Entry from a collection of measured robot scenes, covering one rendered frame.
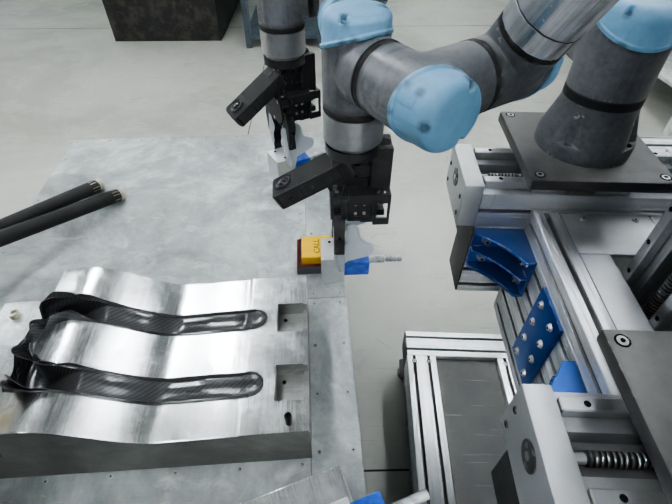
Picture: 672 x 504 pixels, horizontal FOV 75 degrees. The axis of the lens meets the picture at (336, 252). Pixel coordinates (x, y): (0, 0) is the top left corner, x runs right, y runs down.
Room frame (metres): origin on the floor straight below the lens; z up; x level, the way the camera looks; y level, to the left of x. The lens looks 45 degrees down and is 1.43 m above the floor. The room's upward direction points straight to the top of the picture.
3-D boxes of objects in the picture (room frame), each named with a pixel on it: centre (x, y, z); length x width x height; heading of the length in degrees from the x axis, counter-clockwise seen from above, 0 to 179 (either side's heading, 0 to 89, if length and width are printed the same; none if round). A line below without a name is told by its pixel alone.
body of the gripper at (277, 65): (0.78, 0.08, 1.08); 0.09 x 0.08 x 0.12; 120
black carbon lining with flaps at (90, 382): (0.34, 0.27, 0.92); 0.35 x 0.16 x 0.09; 94
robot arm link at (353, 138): (0.50, -0.02, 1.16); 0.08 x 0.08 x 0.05
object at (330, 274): (0.50, -0.04, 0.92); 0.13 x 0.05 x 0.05; 93
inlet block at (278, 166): (0.79, 0.07, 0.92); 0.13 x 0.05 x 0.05; 121
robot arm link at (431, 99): (0.42, -0.09, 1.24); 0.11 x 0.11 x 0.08; 33
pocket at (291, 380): (0.30, 0.06, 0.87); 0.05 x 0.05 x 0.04; 4
